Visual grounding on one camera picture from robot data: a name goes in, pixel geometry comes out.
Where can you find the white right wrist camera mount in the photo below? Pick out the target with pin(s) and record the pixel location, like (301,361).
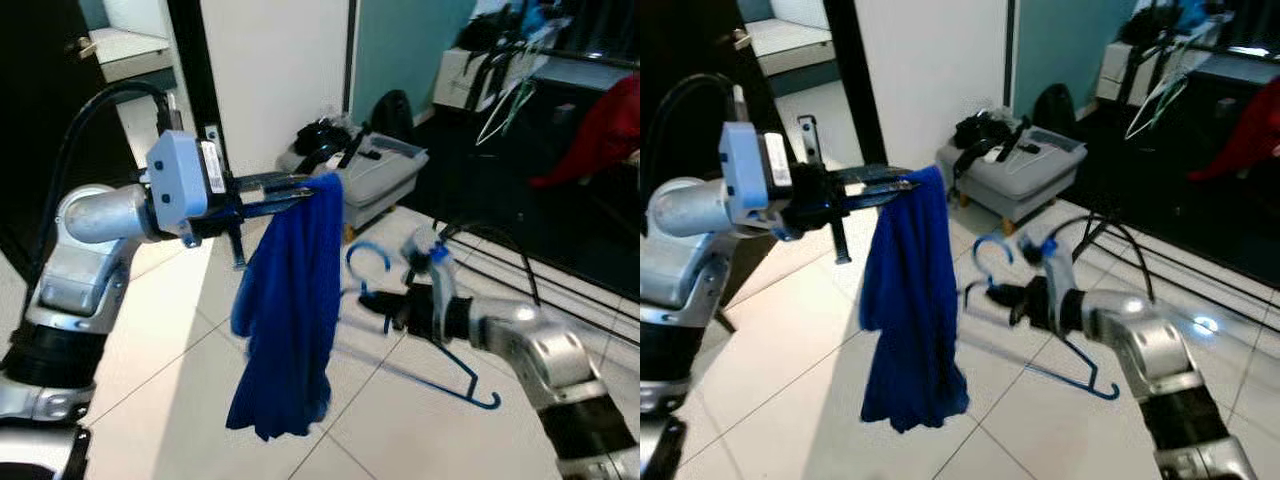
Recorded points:
(1060,270)
(418,245)

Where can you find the grey hard case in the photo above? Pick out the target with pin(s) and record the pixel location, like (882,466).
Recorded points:
(385,175)
(1040,170)

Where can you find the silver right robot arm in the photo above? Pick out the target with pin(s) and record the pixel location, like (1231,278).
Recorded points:
(530,340)
(1140,340)

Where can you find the white open shelf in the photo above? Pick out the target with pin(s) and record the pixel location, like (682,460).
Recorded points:
(460,80)
(1120,75)

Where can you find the metal door knob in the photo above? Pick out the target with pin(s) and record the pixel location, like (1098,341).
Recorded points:
(88,47)
(740,40)

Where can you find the blue plastic hanger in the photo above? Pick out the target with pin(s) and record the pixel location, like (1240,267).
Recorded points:
(990,238)
(368,245)

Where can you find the black backpack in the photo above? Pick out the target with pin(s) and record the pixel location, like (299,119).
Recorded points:
(1052,108)
(392,115)

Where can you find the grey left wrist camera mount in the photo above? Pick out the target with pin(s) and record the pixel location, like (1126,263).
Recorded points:
(745,180)
(175,185)

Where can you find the dark door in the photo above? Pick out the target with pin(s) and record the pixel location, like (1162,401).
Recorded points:
(40,100)
(690,40)

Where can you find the red cloth cover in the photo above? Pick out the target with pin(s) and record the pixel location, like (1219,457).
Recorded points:
(1250,130)
(600,130)

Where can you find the blue garment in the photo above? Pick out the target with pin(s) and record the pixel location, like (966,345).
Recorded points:
(290,320)
(910,320)

